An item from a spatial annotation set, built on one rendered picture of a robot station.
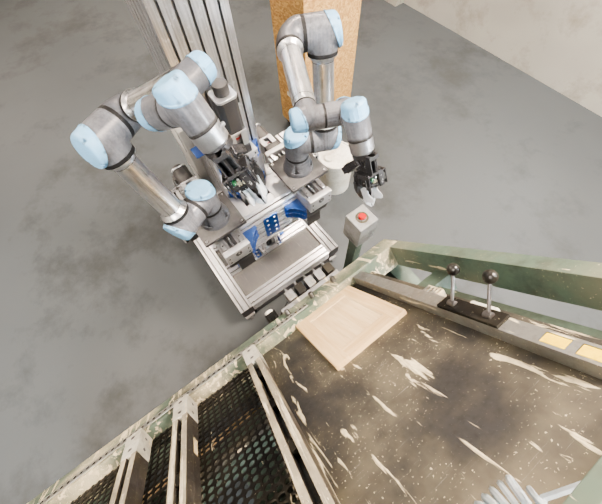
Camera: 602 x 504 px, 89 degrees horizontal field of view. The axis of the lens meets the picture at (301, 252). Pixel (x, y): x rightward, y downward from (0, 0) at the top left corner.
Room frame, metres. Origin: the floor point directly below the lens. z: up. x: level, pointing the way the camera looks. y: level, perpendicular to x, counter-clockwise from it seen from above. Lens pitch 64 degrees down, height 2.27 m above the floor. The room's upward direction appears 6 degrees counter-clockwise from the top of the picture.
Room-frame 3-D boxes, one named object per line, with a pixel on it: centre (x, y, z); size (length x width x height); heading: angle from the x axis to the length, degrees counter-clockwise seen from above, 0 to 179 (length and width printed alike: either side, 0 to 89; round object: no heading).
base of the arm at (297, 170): (1.08, -0.03, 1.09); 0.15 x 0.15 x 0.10
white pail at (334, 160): (1.77, -0.37, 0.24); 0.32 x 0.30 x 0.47; 121
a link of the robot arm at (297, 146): (1.08, -0.04, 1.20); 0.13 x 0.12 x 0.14; 96
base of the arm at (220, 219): (0.83, 0.39, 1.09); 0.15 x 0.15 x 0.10
